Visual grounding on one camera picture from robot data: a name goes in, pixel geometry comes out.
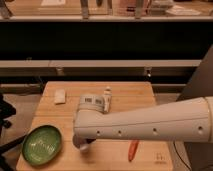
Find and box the white gripper with labels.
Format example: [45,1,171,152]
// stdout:
[78,86,112,113]

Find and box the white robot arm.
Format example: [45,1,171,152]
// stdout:
[73,95,213,143]

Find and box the white eraser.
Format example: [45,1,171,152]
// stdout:
[54,89,66,104]

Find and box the orange carrot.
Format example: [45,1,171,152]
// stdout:
[128,140,139,161]

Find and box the green bowl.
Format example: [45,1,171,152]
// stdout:
[22,125,62,166]

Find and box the black office chair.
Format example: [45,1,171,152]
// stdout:
[0,93,25,171]

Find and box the grey metal shelf rail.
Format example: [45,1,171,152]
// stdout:
[0,60,201,68]

